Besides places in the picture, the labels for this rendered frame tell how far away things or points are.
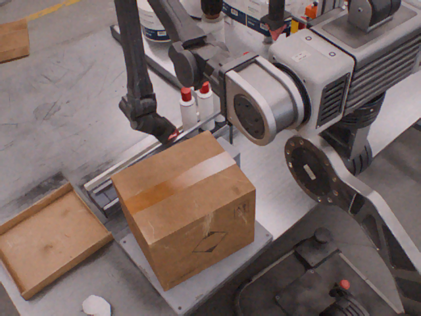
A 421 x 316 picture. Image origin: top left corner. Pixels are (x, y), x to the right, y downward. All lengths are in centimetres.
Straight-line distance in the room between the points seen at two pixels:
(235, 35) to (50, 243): 113
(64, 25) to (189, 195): 298
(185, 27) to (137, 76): 32
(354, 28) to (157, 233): 61
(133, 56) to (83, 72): 79
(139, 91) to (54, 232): 53
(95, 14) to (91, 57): 192
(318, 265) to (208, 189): 98
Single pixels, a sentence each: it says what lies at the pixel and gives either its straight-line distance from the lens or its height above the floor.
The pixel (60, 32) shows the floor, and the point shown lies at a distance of 389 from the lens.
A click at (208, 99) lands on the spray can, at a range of 148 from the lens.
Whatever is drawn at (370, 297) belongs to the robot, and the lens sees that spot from 201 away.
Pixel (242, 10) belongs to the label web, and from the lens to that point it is 196.
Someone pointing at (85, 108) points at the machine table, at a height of 83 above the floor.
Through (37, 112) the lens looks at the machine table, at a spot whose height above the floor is 83.
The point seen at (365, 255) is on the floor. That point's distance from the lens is 237.
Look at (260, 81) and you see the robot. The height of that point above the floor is 150.
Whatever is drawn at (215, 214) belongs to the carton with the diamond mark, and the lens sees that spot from 111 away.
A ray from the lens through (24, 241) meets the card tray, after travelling 153.
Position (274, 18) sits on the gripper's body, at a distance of 167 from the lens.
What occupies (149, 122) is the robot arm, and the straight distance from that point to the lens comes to 137.
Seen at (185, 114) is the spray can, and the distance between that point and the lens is 148.
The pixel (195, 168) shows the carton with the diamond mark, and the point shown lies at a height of 112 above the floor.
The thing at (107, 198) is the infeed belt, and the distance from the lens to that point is 146.
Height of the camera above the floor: 204
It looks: 51 degrees down
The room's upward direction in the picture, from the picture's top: 6 degrees counter-clockwise
